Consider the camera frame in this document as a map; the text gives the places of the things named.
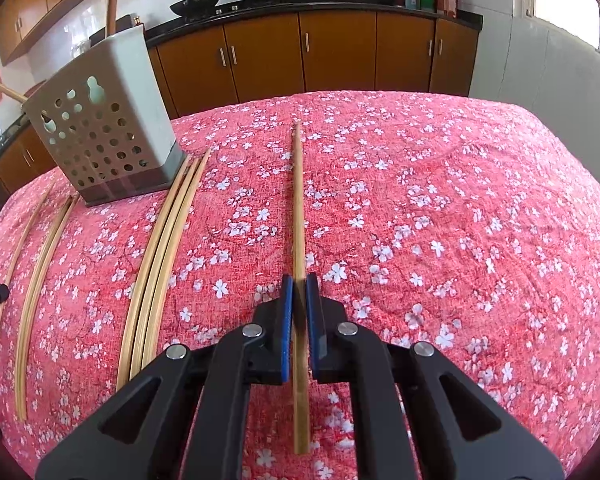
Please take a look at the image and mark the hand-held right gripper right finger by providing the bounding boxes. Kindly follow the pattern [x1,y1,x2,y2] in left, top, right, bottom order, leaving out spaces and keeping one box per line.
[305,272,566,480]

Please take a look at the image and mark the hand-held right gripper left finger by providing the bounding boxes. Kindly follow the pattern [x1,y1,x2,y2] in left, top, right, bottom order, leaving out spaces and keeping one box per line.
[35,274,295,480]

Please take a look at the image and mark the light bamboo chopstick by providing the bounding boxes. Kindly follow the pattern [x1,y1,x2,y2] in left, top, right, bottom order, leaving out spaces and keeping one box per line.
[0,181,57,342]
[140,147,213,373]
[129,156,203,386]
[14,195,74,421]
[0,74,29,104]
[291,120,311,457]

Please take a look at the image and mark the pair of chopsticks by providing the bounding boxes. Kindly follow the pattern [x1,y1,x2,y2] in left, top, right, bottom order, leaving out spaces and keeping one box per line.
[20,194,81,420]

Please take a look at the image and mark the three chopsticks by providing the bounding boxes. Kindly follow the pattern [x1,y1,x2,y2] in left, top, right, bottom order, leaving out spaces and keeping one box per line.
[117,156,192,392]

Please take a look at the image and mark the grey perforated chopstick holder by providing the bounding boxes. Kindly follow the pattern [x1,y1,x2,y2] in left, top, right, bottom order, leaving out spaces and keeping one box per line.
[22,24,190,207]

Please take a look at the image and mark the red floral tablecloth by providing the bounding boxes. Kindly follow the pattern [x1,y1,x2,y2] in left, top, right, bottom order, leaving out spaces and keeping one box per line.
[0,91,600,480]

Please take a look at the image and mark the brown wooden base cabinets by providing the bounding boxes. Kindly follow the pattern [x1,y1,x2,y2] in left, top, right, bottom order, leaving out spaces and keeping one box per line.
[0,10,481,213]

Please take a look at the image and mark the black stone countertop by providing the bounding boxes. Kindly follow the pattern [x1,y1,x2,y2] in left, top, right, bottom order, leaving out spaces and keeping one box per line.
[0,0,483,178]

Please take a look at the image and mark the small black wok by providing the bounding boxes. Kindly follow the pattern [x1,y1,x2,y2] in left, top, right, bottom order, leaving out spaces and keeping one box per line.
[169,0,222,20]

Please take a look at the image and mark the bright window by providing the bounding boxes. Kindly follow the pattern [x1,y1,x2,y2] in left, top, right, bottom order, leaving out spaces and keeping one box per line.
[512,0,600,70]

